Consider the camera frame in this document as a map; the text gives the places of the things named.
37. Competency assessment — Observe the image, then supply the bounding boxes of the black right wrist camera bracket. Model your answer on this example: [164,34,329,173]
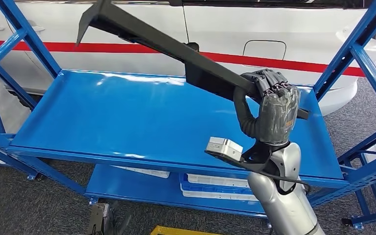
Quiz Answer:
[204,142,275,174]

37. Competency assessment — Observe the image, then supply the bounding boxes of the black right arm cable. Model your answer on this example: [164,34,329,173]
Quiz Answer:
[259,171,312,196]

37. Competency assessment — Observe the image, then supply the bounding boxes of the white car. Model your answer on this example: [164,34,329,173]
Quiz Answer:
[0,0,376,117]

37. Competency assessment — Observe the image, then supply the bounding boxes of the yellow floor tape square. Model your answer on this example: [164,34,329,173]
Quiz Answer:
[150,225,222,235]

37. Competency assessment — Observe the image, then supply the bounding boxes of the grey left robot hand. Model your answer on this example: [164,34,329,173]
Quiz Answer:
[108,201,133,235]

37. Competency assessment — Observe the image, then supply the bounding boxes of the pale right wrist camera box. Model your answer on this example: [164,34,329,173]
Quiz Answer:
[205,136,244,163]

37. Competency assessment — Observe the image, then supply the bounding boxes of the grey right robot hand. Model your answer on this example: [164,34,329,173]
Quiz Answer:
[233,69,301,145]

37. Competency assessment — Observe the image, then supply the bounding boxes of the black plastic panel part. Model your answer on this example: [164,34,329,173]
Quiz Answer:
[75,0,310,120]

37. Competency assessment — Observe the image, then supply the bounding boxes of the red barrier belt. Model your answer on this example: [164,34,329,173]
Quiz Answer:
[0,39,376,81]

